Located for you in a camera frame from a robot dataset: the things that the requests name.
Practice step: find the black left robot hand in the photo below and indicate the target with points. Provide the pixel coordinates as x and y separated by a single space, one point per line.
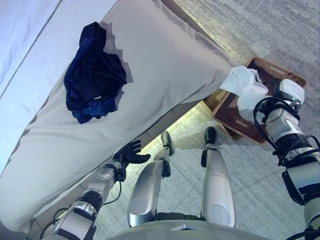
130 156

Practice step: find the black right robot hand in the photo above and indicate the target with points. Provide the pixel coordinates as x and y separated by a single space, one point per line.
276 90

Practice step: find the white garment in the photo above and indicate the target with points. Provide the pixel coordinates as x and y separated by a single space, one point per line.
246 82

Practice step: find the black garment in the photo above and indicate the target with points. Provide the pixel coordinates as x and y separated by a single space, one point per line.
105 67

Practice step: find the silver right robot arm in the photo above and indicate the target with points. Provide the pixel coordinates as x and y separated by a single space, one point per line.
282 125

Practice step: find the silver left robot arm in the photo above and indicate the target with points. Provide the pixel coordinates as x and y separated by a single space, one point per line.
97 185

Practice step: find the brown wicker basket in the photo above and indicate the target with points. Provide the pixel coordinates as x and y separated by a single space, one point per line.
230 115

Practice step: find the silver left robot leg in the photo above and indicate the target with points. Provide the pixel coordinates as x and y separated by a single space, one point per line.
147 185

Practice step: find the large grey striped rug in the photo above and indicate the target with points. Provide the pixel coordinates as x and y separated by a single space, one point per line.
275 30

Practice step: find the grey robot torso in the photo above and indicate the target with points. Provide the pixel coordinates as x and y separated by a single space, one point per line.
175 231

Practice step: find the white duvet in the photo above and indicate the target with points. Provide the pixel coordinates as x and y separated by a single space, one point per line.
15 37

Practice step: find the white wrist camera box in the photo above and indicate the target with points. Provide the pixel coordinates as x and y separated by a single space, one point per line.
291 88

